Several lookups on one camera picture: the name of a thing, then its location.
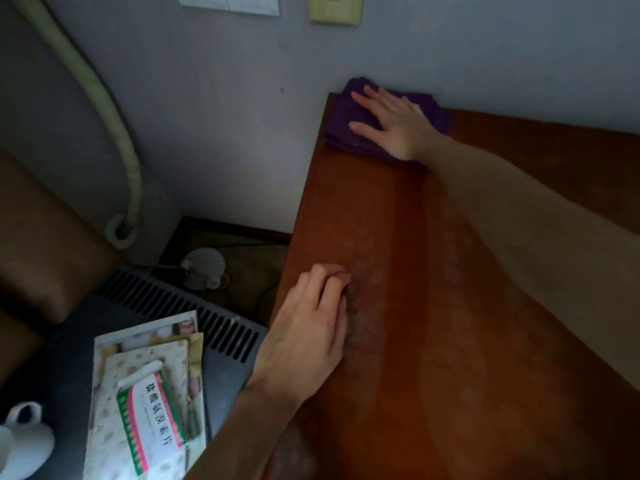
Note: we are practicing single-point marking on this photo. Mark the person's right hand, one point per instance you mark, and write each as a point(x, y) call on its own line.
point(405, 132)

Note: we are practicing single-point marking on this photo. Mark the person's left hand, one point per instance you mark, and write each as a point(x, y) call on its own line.
point(305, 344)

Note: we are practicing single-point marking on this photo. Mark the purple cloth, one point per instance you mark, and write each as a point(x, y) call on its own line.
point(345, 124)

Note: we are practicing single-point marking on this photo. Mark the person's right forearm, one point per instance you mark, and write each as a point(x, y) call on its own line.
point(540, 234)

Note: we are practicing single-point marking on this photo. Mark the yellowish floral paper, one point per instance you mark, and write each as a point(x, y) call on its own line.
point(196, 354)

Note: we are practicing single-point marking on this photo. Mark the brown wooden table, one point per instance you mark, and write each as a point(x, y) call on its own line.
point(425, 344)

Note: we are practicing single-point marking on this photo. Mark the white round floor object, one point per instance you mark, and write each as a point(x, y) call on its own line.
point(205, 264)

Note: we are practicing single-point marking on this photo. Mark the dark baseboard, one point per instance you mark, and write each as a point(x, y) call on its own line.
point(235, 228)

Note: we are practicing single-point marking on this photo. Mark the white magazine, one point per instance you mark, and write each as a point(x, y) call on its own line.
point(150, 329)

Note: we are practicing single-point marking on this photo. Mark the striped medicine box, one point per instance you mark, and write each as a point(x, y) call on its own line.
point(150, 419)

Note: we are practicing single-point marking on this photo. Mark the white pipe collar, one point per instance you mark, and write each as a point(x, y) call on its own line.
point(112, 237)

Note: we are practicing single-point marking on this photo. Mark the white insulated pipe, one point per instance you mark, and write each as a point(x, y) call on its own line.
point(132, 184)

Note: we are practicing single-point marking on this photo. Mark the dark grey cabinet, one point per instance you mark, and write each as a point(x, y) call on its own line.
point(65, 334)

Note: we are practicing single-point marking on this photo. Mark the brown curtain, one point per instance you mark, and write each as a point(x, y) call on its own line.
point(45, 254)

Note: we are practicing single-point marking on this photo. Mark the white cup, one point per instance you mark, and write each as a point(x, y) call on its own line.
point(30, 444)

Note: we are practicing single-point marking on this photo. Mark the white wall socket plate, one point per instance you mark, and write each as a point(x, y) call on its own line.
point(230, 2)

